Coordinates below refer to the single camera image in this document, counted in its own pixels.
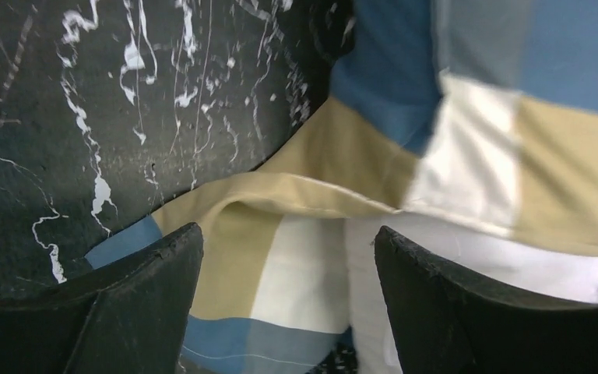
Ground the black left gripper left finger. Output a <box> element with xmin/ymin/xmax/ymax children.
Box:
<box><xmin>0</xmin><ymin>223</ymin><xmax>203</xmax><ymax>373</ymax></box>

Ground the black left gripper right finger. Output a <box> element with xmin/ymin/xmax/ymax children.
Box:
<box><xmin>375</xmin><ymin>226</ymin><xmax>598</xmax><ymax>373</ymax></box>

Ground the white pillow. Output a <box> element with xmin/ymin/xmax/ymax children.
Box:
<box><xmin>344</xmin><ymin>213</ymin><xmax>598</xmax><ymax>373</ymax></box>

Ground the blue beige white pillowcase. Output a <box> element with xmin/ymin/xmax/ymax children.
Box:
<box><xmin>86</xmin><ymin>1</ymin><xmax>598</xmax><ymax>373</ymax></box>

